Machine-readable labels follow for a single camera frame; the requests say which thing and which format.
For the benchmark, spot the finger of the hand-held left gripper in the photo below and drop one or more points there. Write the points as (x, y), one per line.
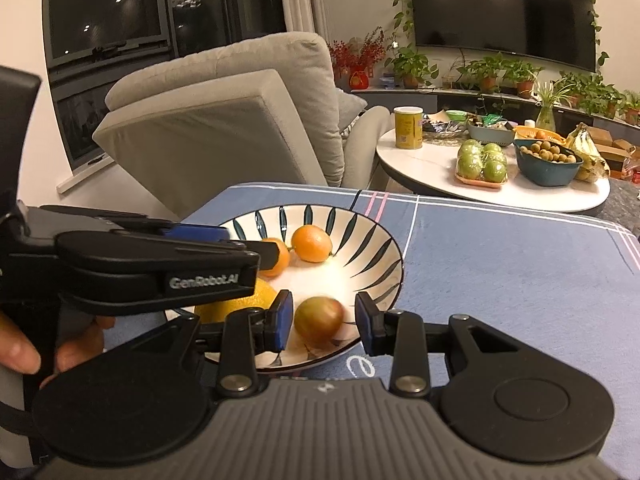
(265, 255)
(195, 233)

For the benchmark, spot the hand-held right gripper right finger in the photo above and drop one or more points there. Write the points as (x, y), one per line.
(367, 327)

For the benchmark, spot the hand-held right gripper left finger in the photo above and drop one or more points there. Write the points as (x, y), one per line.
(280, 320)

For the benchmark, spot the smooth orange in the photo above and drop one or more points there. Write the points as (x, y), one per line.
(280, 265)
(311, 243)

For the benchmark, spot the red green tomato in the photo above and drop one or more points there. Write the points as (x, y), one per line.
(319, 321)

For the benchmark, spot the yellow lemon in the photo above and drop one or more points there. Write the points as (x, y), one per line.
(240, 305)

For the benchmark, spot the striped ceramic bowl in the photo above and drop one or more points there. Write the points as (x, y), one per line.
(345, 270)

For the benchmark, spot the person's left hand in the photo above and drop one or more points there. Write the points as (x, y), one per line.
(20, 350)

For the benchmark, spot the beige recliner armchair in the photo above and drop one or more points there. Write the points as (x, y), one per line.
(210, 135)

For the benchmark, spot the blue striped tablecloth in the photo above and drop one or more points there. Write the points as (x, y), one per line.
(500, 285)

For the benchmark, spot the grey cushion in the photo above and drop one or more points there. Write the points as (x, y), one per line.
(352, 110)

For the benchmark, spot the white oval coffee table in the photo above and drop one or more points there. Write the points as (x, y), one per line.
(430, 170)

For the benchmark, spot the yellow can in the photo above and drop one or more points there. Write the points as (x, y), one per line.
(409, 130)

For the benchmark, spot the wrapped tray of green apples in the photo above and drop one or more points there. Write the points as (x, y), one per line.
(480, 165)

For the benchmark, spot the dark framed window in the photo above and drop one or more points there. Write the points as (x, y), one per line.
(115, 35)

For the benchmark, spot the red flower plant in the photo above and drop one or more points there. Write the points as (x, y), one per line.
(357, 60)

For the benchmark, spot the dark snack packets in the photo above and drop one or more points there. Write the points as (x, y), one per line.
(442, 125)

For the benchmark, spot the teal bowl of snacks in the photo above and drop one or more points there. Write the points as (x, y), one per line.
(492, 135)

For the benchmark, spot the green lidded container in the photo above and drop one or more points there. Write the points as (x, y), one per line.
(456, 115)

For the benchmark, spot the dark blue bowl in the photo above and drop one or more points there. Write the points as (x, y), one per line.
(545, 172)

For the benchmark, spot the potted green plant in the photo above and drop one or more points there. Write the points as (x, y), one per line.
(487, 75)
(524, 80)
(590, 92)
(412, 67)
(631, 106)

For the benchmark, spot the pile of longans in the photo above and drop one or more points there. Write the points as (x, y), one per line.
(547, 152)

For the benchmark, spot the orange plastic basket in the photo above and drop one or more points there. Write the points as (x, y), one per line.
(542, 135)

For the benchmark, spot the bunch of bananas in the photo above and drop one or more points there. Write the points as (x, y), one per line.
(587, 152)

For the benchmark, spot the plant in glass vase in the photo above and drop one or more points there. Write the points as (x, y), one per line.
(546, 110)

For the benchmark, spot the grey speckled rug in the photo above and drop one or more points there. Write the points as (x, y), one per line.
(622, 205)

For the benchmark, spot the cardboard boxes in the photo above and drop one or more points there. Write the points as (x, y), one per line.
(617, 147)

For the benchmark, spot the black wall television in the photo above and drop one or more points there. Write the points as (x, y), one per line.
(500, 5)

